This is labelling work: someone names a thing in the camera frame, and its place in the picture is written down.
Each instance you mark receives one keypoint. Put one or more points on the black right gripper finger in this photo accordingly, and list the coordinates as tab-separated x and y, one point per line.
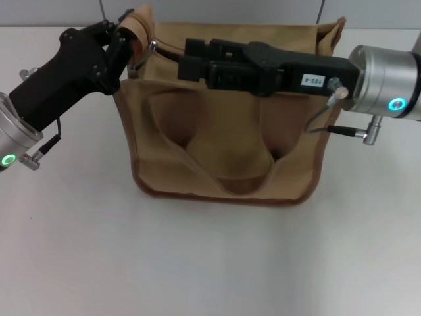
227	75
197	46

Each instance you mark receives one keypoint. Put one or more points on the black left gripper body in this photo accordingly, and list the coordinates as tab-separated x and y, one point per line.
65	75

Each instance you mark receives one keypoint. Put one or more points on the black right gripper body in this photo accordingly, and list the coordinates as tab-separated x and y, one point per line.
289	72

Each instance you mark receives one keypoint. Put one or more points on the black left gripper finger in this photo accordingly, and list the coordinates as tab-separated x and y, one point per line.
112	23
118	56

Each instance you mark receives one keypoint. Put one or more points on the silver metal zipper pull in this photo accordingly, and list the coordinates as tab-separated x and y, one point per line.
132	70

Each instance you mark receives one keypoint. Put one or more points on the khaki canvas food bag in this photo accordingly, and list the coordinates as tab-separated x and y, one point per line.
230	158

